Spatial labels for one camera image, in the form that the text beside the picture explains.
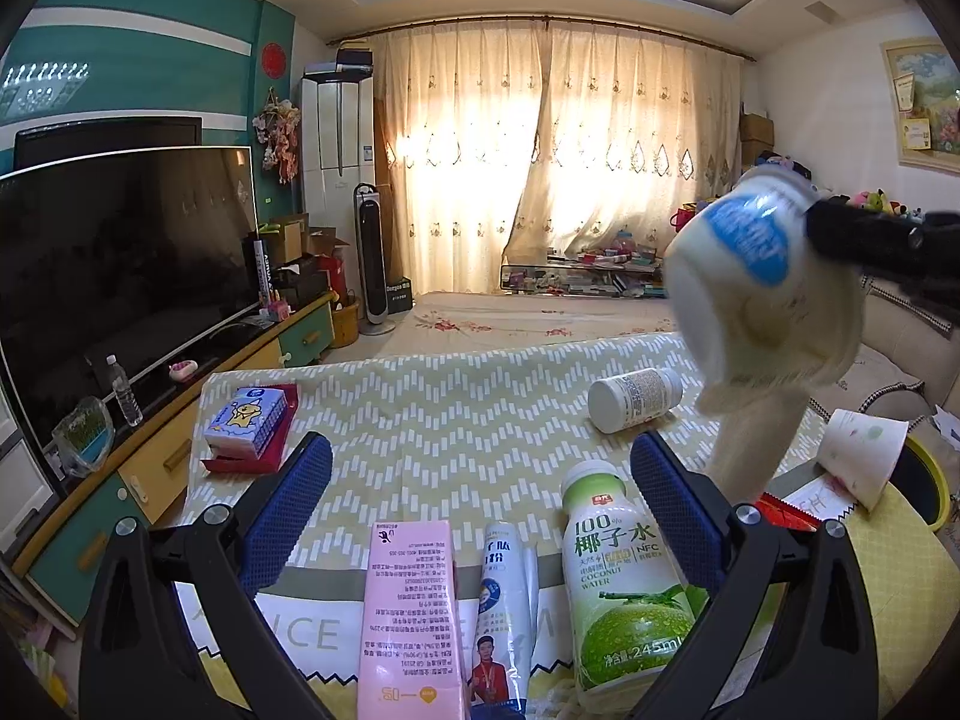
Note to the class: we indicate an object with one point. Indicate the black box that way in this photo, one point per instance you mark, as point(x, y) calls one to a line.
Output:
point(354, 58)

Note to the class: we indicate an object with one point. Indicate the curtain rod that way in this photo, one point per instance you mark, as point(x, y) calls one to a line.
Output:
point(540, 21)

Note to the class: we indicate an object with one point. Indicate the green coconut water bottle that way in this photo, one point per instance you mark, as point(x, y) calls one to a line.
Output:
point(626, 585)

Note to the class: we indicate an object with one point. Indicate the open cardboard boxes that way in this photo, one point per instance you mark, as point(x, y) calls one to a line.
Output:
point(289, 236)

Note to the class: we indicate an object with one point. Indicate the red round wall ornament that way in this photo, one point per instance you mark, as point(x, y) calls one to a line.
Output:
point(274, 58)

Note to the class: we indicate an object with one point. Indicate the cluttered glass low table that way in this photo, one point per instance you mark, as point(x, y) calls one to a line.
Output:
point(577, 274)

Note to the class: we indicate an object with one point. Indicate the glass ashtray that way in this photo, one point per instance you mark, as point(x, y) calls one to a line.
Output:
point(82, 439)

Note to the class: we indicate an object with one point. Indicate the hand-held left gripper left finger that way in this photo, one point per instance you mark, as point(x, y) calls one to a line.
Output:
point(289, 510)

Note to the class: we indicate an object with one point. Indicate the red fire extinguisher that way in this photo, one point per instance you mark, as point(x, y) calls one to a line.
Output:
point(334, 277)

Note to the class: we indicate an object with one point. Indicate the white pill bottle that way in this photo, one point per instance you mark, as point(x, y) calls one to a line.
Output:
point(634, 399)

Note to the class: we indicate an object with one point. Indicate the blue cartoon box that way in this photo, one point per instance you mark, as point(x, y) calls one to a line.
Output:
point(244, 420)

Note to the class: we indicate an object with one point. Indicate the hanging flower decoration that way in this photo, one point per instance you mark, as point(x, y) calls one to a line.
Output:
point(277, 135)

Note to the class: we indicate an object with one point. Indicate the row of plush toys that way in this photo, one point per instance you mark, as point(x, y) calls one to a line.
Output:
point(877, 200)

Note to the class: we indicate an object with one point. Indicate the stacked cardboard boxes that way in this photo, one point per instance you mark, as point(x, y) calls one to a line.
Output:
point(756, 139)

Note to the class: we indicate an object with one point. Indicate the green and yellow cabinet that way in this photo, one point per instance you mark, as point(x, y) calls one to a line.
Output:
point(157, 465)

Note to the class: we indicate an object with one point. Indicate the framed landscape picture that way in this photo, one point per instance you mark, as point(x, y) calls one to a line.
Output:
point(926, 105)

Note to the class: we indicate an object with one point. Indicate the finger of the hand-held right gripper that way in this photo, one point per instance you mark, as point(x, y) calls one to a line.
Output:
point(855, 236)

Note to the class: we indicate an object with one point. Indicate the white tube packet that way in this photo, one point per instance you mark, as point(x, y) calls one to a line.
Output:
point(499, 615)

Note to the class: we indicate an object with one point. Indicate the pink drink carton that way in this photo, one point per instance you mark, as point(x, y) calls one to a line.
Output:
point(405, 615)

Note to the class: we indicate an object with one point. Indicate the white floor air conditioner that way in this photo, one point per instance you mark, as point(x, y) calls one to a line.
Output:
point(337, 150)

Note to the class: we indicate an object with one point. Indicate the red wrapper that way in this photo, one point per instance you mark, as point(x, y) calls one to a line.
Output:
point(784, 514)

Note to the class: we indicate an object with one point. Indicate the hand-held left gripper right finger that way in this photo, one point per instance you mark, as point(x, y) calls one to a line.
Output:
point(675, 517)

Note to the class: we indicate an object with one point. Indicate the yellow cloth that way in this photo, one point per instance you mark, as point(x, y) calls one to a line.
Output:
point(900, 600)

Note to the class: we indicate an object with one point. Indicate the black monitor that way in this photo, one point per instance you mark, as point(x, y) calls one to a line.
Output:
point(105, 136)

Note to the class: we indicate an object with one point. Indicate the beige sofa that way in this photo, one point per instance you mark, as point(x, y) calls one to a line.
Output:
point(892, 352)

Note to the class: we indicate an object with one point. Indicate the white paper cup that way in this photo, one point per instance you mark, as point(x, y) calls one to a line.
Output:
point(862, 450)

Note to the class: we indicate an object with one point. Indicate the floral floor mat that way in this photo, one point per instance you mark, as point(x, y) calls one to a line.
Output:
point(487, 322)

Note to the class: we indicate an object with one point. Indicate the red tray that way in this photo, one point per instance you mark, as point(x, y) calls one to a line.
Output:
point(247, 465)

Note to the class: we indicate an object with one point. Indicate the clear water bottle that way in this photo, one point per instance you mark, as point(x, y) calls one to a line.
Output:
point(126, 394)

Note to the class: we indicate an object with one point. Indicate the black bin with yellow rim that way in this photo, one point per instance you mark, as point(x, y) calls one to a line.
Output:
point(926, 480)

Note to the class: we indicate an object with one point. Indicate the black tower fan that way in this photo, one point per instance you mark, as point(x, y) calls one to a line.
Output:
point(373, 255)

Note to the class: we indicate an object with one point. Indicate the zigzag patterned tablecloth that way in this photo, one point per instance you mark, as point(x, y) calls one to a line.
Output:
point(450, 420)

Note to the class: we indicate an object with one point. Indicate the cream embroidered curtains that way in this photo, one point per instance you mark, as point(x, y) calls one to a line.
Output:
point(585, 165)

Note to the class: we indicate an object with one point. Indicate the large flat television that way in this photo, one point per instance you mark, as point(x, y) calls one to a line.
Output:
point(112, 277)

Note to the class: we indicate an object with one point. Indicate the white bottle with blue label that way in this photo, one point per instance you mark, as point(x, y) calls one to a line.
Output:
point(735, 292)

